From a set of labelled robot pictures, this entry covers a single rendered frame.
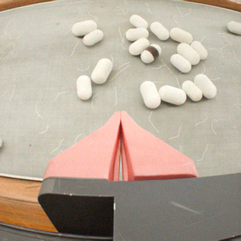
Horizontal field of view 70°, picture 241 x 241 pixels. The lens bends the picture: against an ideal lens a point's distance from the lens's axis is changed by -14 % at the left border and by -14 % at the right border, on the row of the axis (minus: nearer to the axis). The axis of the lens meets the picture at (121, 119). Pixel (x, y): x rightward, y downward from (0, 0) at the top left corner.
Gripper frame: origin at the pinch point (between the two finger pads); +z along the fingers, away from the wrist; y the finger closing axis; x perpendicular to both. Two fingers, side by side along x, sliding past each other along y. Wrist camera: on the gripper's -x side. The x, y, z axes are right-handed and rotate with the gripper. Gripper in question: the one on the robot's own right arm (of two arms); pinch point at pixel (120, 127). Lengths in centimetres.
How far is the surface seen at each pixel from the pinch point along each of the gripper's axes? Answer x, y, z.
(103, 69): 1.4, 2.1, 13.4
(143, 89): 3.3, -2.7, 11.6
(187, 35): -2.5, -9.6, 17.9
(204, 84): 2.6, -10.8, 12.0
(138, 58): 1.0, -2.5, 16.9
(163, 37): -1.8, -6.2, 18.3
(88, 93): 3.7, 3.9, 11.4
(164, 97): 4.0, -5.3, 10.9
